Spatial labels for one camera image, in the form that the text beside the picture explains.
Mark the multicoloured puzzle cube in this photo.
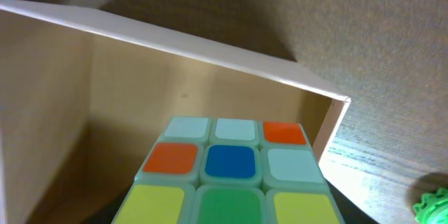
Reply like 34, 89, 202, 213
113, 116, 343, 224

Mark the green round plastic toy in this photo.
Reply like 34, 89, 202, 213
413, 188, 448, 224

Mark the white open cardboard box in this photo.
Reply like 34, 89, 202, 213
1, 0, 351, 223

